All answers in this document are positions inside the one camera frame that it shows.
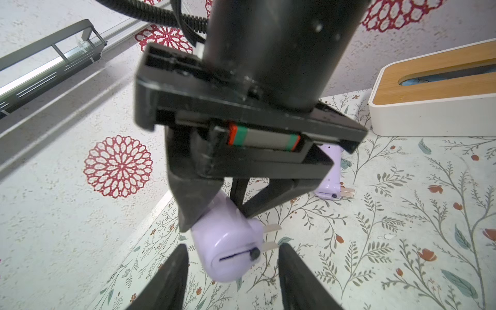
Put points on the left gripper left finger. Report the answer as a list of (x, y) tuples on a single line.
[(166, 290)]

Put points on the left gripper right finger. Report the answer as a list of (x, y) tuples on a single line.
[(300, 288)]

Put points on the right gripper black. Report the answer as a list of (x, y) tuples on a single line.
[(198, 111)]

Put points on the purple flashlight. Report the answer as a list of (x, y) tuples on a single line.
[(228, 244)]

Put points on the purple flashlight by right arm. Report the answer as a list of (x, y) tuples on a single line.
[(331, 187)]

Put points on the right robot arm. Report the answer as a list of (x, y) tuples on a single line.
[(279, 52)]

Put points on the black wall shelf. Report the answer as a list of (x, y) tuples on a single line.
[(41, 65)]

